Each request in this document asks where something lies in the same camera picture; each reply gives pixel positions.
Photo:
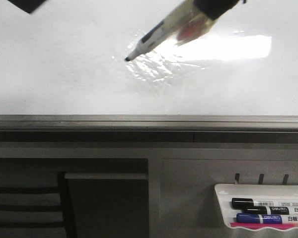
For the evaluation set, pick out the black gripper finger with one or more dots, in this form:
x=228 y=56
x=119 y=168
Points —
x=28 y=6
x=214 y=9

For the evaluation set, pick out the white black-tipped whiteboard marker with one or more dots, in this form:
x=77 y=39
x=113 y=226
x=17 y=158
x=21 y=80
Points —
x=185 y=24

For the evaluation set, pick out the black capped whiteboard marker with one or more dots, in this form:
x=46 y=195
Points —
x=269 y=202

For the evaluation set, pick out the blue capped whiteboard marker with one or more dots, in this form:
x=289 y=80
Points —
x=266 y=219

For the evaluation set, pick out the black metal hook left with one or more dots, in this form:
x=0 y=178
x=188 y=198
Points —
x=236 y=178

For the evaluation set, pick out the black metal hook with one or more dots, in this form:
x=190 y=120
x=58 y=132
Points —
x=236 y=178
x=261 y=179
x=285 y=179

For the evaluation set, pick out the black metal hook middle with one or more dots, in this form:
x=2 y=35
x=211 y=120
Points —
x=261 y=179

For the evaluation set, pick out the black metal hook right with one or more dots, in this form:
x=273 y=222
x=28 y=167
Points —
x=285 y=179

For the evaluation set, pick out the white plastic marker tray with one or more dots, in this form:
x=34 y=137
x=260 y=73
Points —
x=278 y=193

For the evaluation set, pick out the dark slatted chair back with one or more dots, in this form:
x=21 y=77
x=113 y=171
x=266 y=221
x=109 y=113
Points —
x=36 y=205

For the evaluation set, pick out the dark cabinet panel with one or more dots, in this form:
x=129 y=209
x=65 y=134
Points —
x=110 y=205

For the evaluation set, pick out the pink eraser strip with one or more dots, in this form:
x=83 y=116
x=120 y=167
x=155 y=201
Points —
x=254 y=226

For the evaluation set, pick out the white whiteboard with aluminium frame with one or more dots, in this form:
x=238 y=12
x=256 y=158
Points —
x=62 y=68

